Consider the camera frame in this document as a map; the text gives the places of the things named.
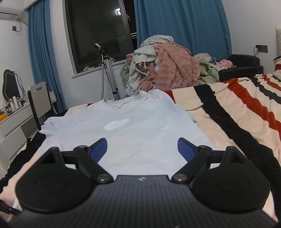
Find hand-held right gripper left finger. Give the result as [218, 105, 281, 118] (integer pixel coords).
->
[40, 138, 114, 183]

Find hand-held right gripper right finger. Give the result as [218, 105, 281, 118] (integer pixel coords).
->
[171, 137, 247, 183]

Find light blue t-shirt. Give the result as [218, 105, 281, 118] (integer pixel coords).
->
[12, 89, 227, 212]

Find pale green clothes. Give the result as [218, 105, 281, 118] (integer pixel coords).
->
[193, 53, 220, 84]

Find striped blanket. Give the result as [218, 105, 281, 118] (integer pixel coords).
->
[0, 56, 281, 221]

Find grey chair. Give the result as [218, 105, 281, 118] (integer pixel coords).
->
[27, 82, 58, 132]

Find garment steamer stand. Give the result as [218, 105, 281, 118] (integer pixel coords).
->
[94, 43, 120, 102]

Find plush items on windowsill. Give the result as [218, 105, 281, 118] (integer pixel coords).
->
[79, 57, 116, 73]

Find pink fuzzy blanket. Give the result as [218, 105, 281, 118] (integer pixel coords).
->
[137, 43, 201, 91]

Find white dresser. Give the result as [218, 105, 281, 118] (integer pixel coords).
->
[0, 102, 42, 154]

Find small pink garment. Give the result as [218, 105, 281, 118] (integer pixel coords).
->
[216, 59, 233, 69]

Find row of cosmetic bottles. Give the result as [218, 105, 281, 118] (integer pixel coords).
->
[0, 95, 26, 116]

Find grey hoodie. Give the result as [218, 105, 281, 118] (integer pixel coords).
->
[125, 35, 174, 97]

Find black armchair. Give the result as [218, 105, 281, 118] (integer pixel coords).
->
[218, 54, 264, 83]

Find dark window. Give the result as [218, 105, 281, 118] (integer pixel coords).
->
[65, 0, 138, 78]

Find quilted headboard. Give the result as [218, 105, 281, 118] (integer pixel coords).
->
[274, 28, 281, 58]

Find white air conditioner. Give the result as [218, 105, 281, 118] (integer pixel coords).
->
[0, 6, 19, 21]

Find wavy frame mirror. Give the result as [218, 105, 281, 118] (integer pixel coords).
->
[2, 69, 25, 103]

